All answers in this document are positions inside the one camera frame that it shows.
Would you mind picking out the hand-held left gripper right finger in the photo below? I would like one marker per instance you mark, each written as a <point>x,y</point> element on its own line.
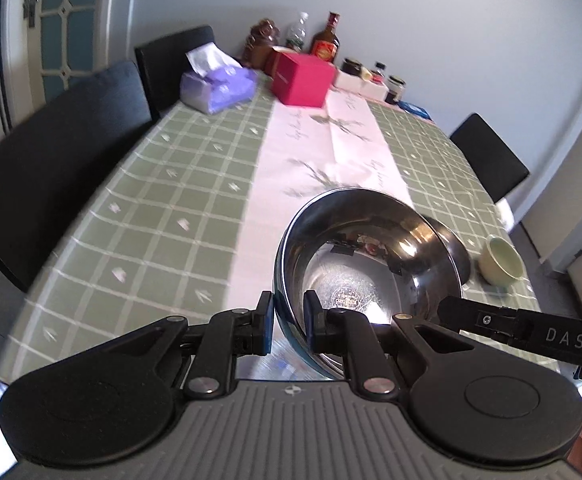
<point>311,320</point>

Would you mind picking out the black chair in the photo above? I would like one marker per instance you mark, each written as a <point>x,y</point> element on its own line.
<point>171,60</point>
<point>491,160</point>
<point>61,170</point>

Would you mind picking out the brown liquor bottle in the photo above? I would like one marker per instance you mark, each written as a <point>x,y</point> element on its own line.
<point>326,45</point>

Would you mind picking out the orange steel bowl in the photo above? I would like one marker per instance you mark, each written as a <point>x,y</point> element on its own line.
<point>456,255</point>

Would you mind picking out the blue flat packet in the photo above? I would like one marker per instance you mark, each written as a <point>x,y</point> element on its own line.
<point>413,109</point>

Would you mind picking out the pink box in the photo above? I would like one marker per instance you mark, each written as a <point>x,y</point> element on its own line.
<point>301,80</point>

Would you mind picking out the purple tissue pack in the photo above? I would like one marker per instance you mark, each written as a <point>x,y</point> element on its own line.
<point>221,90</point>

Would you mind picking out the white box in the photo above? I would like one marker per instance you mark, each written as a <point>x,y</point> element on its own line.
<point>373,91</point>
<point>347,82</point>

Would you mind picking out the tall dark glass jar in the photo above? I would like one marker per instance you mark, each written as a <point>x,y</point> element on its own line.
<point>395,90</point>

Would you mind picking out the green checked tablecloth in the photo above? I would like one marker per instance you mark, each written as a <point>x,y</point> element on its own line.
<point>171,185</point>

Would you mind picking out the small white cup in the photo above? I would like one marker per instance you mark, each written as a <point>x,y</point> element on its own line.
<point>366,74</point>

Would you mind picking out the glass-panel door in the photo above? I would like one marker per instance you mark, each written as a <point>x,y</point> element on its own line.
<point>71,20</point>

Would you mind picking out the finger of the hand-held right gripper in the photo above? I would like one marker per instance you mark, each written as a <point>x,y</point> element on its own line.
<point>476,317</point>

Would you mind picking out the green ceramic bowl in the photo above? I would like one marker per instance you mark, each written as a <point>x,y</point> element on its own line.
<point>501,265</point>

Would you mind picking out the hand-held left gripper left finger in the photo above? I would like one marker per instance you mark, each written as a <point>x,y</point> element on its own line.
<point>267,325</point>

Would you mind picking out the clear water bottle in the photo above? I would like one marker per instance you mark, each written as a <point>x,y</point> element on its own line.
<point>297,35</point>

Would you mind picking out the blue steel bowl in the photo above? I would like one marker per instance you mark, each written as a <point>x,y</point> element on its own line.
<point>371,260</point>

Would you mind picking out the red-label ink bottle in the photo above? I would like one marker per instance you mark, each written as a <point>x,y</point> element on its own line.
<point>379,72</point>

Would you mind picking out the brown figurine jar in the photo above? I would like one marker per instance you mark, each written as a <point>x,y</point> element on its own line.
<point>263,35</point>

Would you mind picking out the pink deer-print table runner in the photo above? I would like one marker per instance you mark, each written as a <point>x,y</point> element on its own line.
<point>296,150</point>

